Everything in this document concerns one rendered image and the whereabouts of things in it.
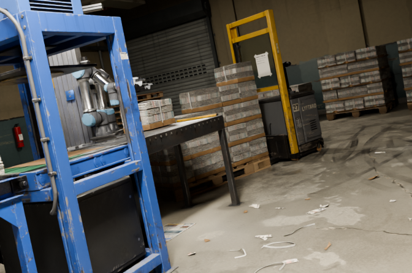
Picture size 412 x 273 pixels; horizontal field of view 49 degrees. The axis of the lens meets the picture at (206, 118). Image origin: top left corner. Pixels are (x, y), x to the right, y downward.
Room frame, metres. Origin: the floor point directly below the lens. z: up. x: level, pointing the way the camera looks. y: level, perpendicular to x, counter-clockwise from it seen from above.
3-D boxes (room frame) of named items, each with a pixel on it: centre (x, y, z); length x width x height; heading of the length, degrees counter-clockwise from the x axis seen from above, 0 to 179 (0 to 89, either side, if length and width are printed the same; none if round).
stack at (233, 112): (5.00, 0.13, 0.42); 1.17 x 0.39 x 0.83; 130
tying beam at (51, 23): (2.67, 0.96, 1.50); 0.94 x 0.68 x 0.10; 59
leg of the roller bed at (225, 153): (3.96, -0.11, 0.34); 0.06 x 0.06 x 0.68; 59
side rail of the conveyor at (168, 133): (3.41, 0.22, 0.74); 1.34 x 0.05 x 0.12; 149
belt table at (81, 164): (2.67, 0.96, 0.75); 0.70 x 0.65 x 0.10; 149
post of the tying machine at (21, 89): (3.15, 1.18, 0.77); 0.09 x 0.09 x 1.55; 59
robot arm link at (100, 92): (4.69, 1.02, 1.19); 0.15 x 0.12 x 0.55; 29
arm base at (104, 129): (4.08, 0.93, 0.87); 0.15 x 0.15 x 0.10
